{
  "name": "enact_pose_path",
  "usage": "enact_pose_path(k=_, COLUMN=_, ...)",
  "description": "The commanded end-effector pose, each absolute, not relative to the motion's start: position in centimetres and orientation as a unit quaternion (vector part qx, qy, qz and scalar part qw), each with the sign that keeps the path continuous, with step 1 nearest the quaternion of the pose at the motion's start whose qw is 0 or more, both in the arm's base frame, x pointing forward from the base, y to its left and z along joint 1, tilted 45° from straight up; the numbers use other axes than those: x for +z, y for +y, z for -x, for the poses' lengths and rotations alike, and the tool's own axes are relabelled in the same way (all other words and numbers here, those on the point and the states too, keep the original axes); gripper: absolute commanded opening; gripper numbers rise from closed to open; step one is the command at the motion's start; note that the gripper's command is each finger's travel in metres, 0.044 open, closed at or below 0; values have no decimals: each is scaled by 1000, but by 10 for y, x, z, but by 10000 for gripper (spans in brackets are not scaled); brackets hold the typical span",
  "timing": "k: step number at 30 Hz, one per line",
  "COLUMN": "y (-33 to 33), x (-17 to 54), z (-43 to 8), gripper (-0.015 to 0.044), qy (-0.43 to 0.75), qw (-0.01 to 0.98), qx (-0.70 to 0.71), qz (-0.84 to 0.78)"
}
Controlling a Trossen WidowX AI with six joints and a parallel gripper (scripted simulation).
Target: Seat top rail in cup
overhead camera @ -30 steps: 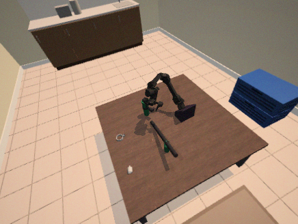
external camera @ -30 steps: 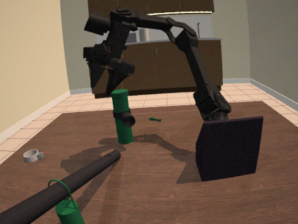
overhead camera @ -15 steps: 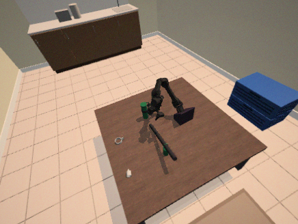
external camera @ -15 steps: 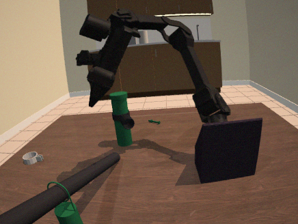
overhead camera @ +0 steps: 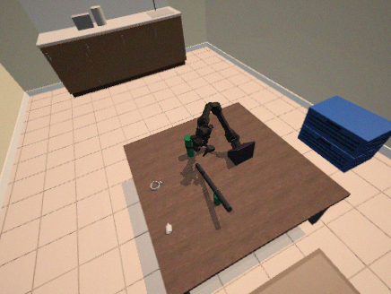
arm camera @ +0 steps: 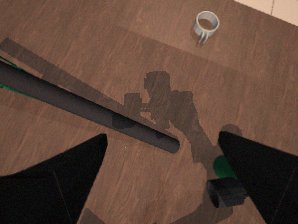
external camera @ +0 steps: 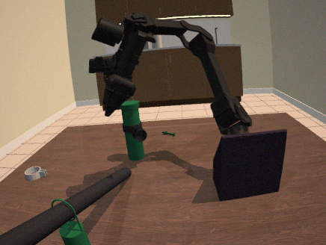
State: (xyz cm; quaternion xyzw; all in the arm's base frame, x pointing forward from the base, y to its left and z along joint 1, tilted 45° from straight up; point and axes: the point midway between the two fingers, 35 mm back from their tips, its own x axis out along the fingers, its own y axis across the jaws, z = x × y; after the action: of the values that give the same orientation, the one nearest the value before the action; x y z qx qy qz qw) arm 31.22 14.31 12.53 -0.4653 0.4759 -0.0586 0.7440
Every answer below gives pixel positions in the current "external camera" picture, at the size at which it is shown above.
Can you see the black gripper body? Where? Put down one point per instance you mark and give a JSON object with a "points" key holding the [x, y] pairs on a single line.
{"points": [[121, 80]]}

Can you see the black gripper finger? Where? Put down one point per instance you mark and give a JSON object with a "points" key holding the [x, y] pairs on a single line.
{"points": [[105, 97], [115, 99]]}

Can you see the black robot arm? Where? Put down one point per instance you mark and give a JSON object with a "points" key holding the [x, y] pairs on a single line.
{"points": [[138, 29]]}

